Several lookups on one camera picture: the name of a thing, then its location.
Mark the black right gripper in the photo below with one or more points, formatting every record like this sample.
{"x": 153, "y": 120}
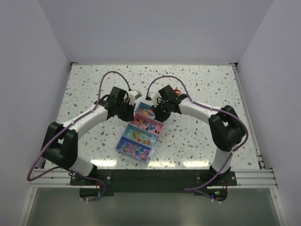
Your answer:
{"x": 159, "y": 117}

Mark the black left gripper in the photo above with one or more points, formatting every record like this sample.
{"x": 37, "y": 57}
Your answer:
{"x": 130, "y": 116}

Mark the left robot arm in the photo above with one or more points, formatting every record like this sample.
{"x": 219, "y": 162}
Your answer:
{"x": 60, "y": 145}

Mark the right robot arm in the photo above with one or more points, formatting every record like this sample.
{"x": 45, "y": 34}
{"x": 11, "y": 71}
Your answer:
{"x": 227, "y": 130}

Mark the pink candy bin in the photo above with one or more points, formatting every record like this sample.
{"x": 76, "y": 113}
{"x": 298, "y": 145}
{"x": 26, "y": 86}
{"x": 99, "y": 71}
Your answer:
{"x": 148, "y": 124}

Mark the blue end candy bin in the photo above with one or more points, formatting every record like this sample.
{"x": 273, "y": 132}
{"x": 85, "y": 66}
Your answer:
{"x": 145, "y": 109}

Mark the red jar lid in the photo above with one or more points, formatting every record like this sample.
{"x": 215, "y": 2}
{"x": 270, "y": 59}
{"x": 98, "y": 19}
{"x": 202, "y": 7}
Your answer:
{"x": 178, "y": 91}

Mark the purple candy bin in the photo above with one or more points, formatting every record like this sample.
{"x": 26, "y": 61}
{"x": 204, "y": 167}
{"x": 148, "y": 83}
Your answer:
{"x": 133, "y": 149}

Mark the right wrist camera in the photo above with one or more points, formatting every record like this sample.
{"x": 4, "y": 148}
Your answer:
{"x": 153, "y": 98}

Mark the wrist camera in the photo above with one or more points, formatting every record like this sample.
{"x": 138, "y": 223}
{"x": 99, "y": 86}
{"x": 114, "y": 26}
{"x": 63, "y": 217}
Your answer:
{"x": 133, "y": 95}
{"x": 153, "y": 98}

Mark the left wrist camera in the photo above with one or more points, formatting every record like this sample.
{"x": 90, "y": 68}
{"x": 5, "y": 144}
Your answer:
{"x": 133, "y": 95}

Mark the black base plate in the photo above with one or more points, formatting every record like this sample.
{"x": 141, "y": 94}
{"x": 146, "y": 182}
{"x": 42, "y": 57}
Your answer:
{"x": 109, "y": 182}

